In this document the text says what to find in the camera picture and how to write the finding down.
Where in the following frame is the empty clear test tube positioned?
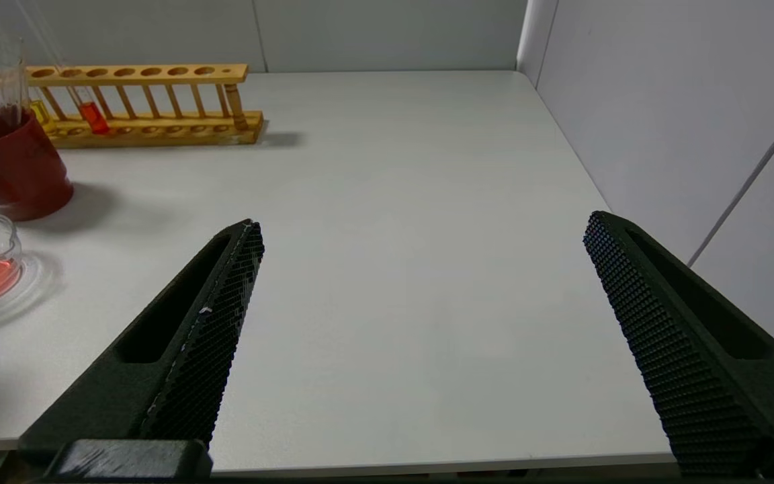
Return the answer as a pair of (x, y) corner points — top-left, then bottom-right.
(0, 34), (29, 130)

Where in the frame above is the red plastic cup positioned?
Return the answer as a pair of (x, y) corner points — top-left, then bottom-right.
(0, 108), (74, 222)

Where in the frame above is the test tube with red pigment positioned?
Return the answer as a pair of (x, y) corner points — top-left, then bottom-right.
(21, 0), (111, 135)

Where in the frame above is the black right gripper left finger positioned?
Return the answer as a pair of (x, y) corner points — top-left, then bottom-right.
(19, 219), (265, 465)

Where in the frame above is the test tube with yellow pigment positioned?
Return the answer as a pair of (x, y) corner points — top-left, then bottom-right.
(0, 0), (56, 133)

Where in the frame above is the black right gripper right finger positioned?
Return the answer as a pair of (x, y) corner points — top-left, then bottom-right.
(583, 210), (774, 478)

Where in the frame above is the wooden test tube rack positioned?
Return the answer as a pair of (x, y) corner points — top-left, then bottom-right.
(0, 64), (265, 149)

